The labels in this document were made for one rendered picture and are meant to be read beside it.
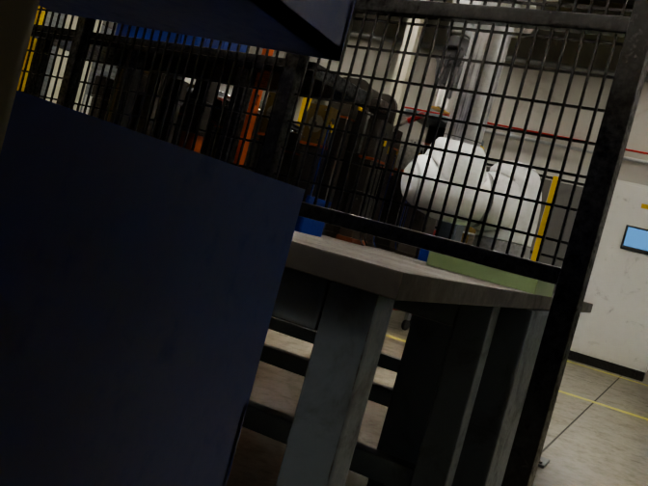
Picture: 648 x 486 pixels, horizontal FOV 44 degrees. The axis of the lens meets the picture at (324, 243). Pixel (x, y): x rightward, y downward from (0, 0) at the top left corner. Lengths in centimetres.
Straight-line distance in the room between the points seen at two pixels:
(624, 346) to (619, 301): 48
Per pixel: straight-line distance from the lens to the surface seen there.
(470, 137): 213
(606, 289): 908
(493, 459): 215
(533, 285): 208
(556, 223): 1001
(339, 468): 121
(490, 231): 220
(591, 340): 910
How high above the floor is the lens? 74
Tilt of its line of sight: 1 degrees down
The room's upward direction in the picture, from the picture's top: 15 degrees clockwise
